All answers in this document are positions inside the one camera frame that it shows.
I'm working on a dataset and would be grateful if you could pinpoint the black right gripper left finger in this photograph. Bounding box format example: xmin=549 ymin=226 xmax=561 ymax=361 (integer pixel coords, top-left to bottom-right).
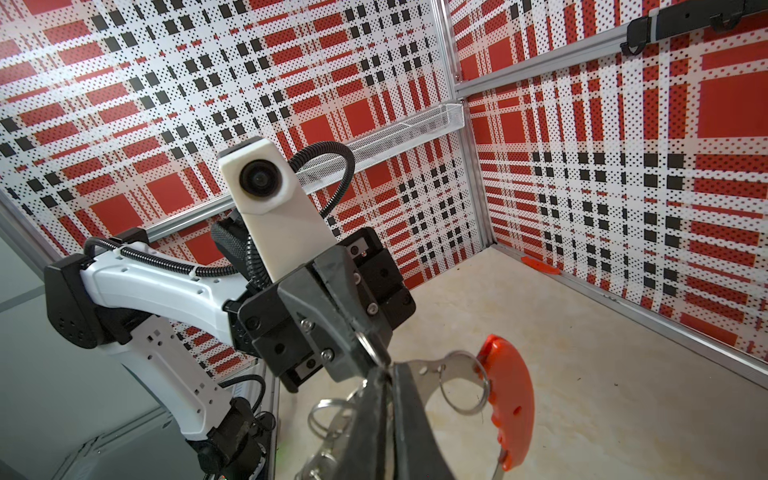
xmin=333 ymin=368 xmax=389 ymax=480

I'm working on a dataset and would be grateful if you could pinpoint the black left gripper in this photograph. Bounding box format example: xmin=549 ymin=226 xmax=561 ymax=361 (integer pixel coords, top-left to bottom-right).
xmin=236 ymin=227 xmax=416 ymax=393

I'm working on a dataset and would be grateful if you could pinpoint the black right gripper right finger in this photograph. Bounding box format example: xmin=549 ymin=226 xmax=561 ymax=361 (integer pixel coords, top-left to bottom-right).
xmin=391 ymin=361 xmax=455 ymax=479

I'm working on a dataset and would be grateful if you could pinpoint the metal keyring gauge red handle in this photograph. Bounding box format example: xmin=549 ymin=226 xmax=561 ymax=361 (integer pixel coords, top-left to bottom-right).
xmin=293 ymin=334 xmax=536 ymax=480

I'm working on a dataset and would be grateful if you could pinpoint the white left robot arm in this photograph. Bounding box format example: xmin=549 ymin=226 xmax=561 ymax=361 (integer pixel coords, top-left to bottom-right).
xmin=43 ymin=227 xmax=416 ymax=479

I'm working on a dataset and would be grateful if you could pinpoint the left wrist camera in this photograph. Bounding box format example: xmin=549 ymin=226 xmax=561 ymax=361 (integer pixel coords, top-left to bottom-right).
xmin=218 ymin=136 xmax=336 ymax=280

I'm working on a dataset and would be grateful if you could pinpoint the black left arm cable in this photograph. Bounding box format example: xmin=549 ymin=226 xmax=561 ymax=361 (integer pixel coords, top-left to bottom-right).
xmin=82 ymin=140 xmax=357 ymax=421

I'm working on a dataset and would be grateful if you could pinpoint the black hook rail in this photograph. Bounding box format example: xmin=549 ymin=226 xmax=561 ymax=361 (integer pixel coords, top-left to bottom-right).
xmin=620 ymin=0 xmax=767 ymax=56

